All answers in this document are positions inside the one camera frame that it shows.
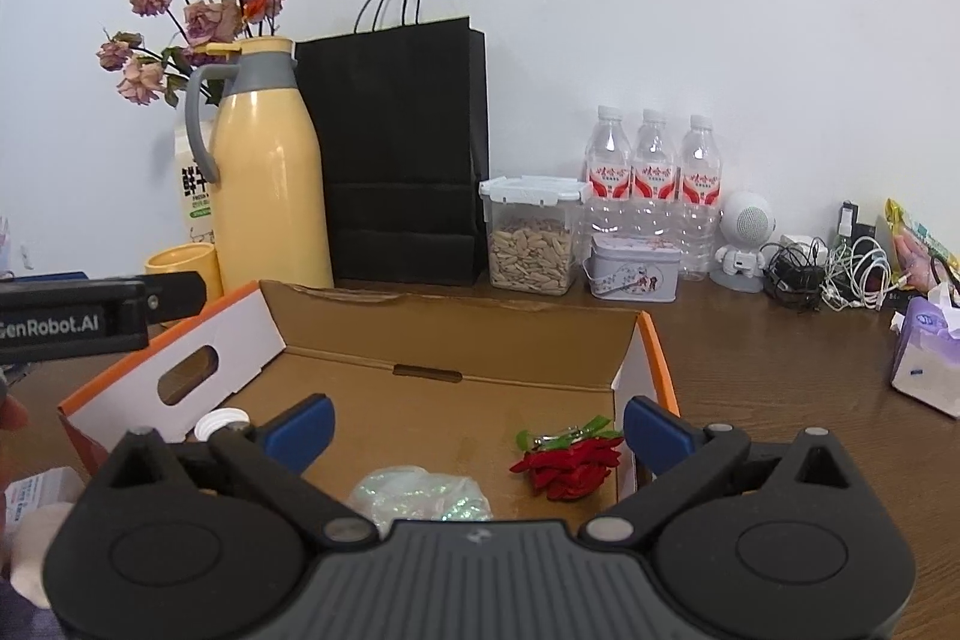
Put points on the black plug adapter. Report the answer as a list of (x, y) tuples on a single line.
[(851, 220)]

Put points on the orange cardboard box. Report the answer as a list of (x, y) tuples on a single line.
[(450, 340)]

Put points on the yellow mug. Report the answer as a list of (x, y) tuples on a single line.
[(184, 265)]

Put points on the black paper bag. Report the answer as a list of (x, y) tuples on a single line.
[(390, 160)]

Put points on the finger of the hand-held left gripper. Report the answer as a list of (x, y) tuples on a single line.
[(178, 296)]

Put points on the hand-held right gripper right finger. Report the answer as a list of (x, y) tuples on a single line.
[(652, 434)]

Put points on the yellow thermos jug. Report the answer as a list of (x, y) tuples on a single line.
[(270, 197)]

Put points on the plastic water bottle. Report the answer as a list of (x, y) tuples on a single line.
[(654, 179), (699, 190), (609, 175)]

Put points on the purple tissue pack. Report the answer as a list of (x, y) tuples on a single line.
[(930, 355)]

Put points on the purple burlap pouch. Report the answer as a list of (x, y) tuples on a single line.
[(26, 614)]

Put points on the clear seed container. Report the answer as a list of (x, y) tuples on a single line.
[(532, 250)]

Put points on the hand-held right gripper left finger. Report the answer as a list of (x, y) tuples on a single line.
[(307, 431)]

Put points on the white printed tin box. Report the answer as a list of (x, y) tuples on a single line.
[(631, 269)]

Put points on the iridescent plastic bag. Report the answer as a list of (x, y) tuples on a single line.
[(420, 497)]

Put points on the white robot speaker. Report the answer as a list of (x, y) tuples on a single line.
[(744, 235)]

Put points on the person's left hand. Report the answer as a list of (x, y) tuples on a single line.
[(11, 419)]

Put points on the red fabric rose clip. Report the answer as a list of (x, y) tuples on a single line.
[(570, 464)]

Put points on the cotton swab box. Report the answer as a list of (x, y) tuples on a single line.
[(41, 490)]

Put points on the white milk carton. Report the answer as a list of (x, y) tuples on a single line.
[(193, 190)]

